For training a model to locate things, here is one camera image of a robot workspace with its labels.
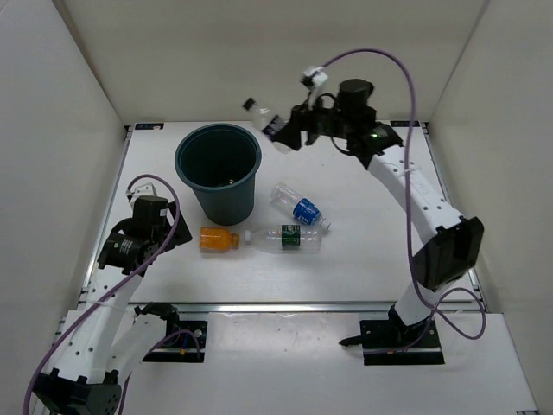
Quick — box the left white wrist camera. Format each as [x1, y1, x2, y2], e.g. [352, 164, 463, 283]
[125, 182, 157, 204]

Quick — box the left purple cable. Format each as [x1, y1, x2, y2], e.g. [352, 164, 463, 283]
[22, 174, 181, 415]

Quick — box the clear bottle black label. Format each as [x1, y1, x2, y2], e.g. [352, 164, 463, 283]
[243, 98, 291, 154]

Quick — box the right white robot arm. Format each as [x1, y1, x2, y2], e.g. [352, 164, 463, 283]
[266, 74, 484, 346]

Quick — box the clear bottle blue label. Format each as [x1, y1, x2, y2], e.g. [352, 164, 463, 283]
[270, 182, 331, 233]

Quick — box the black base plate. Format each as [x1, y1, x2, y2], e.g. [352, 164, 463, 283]
[143, 313, 208, 364]
[339, 320, 445, 366]

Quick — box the left black corner label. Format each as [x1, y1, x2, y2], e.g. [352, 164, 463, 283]
[134, 123, 164, 131]

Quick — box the right black corner label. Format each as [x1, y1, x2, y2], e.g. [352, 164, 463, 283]
[390, 120, 420, 128]

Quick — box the black corner label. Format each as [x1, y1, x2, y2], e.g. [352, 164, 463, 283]
[390, 120, 420, 128]
[134, 123, 164, 131]

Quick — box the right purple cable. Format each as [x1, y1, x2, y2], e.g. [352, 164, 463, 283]
[321, 48, 487, 342]

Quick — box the orange plastic bottle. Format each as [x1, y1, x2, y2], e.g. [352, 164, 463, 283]
[199, 227, 240, 251]

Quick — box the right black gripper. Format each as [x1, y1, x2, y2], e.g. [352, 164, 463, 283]
[277, 92, 355, 150]

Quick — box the dark teal plastic bin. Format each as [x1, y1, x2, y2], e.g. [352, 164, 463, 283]
[175, 124, 262, 226]

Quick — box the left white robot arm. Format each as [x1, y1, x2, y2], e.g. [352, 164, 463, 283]
[31, 195, 192, 414]

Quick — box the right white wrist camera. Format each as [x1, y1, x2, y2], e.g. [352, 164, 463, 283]
[300, 66, 328, 98]

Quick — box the clear bottle green label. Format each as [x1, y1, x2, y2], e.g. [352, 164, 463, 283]
[243, 225, 322, 253]

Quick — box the purple cable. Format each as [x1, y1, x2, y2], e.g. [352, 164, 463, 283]
[321, 48, 487, 342]
[22, 174, 181, 415]

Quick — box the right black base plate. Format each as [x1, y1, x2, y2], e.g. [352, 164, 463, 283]
[339, 320, 445, 366]

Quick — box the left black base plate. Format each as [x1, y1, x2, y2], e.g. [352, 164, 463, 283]
[143, 313, 208, 364]

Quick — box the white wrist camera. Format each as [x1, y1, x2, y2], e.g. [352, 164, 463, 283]
[125, 182, 157, 204]
[300, 66, 328, 98]

